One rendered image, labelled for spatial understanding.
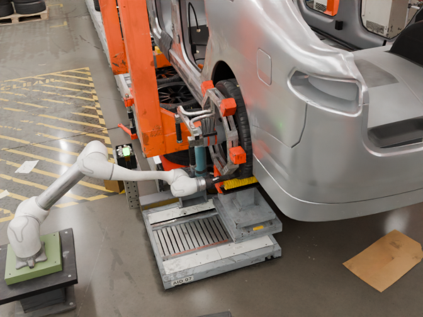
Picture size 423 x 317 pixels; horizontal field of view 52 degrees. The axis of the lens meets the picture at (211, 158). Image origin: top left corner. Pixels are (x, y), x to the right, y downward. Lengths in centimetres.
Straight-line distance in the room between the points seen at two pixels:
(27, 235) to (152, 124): 113
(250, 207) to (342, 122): 147
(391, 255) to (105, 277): 196
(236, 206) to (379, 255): 103
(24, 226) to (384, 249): 235
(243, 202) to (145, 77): 112
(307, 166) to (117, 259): 174
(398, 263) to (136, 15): 236
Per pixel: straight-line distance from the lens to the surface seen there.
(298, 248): 322
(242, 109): 258
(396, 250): 333
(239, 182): 293
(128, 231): 346
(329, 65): 181
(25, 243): 280
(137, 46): 297
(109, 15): 488
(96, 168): 254
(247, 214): 313
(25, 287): 285
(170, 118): 322
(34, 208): 290
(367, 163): 200
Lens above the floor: 219
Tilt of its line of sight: 31 degrees down
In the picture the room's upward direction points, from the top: 4 degrees counter-clockwise
